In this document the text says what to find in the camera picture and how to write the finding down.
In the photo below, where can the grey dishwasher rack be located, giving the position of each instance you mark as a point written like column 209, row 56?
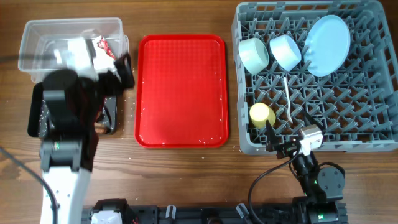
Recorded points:
column 357, row 104

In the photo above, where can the red and white wrapper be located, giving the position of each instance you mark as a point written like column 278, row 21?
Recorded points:
column 104, row 58

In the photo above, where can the red serving tray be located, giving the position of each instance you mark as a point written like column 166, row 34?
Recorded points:
column 181, row 91

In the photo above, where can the brown sausage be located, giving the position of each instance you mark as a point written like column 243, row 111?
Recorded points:
column 101, row 128

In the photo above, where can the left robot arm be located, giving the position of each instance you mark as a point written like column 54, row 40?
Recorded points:
column 67, row 151

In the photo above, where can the yellow plastic cup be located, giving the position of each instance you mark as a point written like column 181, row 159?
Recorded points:
column 260, row 113

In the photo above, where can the small light blue bowl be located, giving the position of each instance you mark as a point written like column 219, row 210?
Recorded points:
column 286, row 52

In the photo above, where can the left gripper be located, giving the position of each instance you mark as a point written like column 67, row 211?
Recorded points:
column 114, row 84

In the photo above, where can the mint green bowl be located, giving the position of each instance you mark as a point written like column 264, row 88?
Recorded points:
column 254, row 55

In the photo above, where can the large light blue plate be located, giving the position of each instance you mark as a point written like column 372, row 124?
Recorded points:
column 328, row 44

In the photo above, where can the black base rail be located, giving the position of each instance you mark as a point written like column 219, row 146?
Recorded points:
column 118, row 211

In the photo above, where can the clear plastic waste bin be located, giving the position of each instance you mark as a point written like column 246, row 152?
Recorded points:
column 41, row 37

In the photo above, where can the white plastic spoon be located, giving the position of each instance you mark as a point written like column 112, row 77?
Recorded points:
column 286, row 88

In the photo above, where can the black waste tray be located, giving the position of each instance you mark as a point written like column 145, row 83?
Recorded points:
column 108, row 114

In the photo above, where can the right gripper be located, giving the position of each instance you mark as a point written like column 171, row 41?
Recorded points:
column 273, row 144

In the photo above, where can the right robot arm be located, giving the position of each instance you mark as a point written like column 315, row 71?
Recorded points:
column 322, row 183

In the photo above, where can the white rice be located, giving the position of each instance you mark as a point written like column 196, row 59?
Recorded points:
column 45, row 123

